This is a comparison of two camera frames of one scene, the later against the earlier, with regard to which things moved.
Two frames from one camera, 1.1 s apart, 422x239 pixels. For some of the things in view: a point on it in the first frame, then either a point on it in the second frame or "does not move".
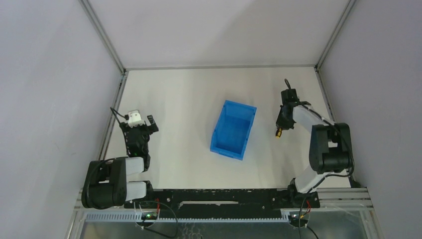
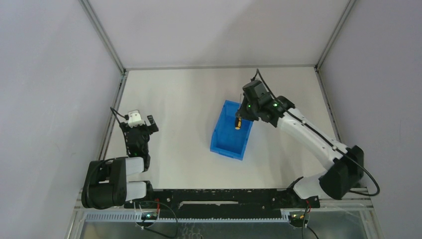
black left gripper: (139, 128) does not move
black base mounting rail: (223, 203) does not move
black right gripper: (280, 123) -> (243, 113)
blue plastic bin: (233, 129) does not move
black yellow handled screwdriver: (279, 133) -> (238, 120)
